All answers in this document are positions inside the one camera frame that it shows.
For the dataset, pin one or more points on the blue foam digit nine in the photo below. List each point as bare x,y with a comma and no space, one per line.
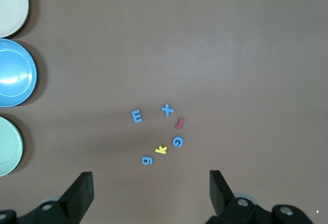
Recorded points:
147,160

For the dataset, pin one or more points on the blue plate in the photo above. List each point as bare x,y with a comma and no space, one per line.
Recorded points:
15,72

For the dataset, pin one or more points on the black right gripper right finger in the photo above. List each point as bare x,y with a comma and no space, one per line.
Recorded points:
223,201

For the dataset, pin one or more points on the beige plate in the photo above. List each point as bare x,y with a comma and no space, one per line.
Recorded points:
11,6

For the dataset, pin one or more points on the blue foam letter G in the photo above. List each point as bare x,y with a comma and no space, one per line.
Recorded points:
177,146

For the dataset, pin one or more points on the blue foam letter X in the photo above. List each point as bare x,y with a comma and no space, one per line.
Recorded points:
167,110

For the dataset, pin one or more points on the red foam letter I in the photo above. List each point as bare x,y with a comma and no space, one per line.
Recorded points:
180,123

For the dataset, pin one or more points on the blue foam letter E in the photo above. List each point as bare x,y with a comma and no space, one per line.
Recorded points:
136,116

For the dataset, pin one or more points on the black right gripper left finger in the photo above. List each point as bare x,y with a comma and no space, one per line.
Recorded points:
77,198

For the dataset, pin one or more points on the pale green plate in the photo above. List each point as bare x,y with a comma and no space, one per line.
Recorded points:
9,147

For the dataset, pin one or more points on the yellow foam letter K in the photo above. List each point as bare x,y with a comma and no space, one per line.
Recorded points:
161,149

